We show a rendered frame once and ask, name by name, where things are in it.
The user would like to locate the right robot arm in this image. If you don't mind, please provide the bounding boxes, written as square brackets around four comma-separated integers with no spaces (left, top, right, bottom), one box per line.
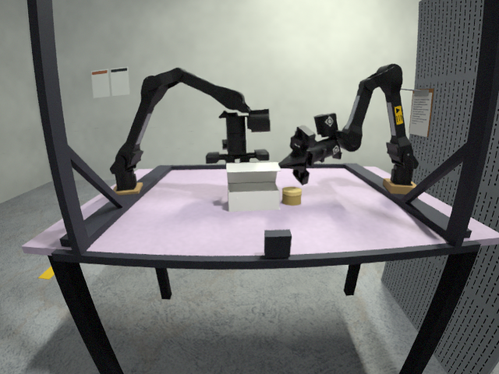
[314,63,419,186]

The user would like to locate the white printed sheet of paper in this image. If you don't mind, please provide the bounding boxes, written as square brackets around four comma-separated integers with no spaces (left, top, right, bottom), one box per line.
[409,93,432,137]

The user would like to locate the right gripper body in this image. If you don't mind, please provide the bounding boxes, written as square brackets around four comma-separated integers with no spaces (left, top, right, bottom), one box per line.
[292,125,328,185]

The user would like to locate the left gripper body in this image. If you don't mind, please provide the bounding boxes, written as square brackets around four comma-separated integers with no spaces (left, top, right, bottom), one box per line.
[206,132,269,164]

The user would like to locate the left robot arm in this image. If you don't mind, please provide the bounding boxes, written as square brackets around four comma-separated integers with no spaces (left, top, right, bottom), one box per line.
[110,67,271,192]

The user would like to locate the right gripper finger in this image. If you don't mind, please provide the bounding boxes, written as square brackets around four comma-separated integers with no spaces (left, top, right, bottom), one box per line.
[280,163,305,173]
[278,143,306,167]

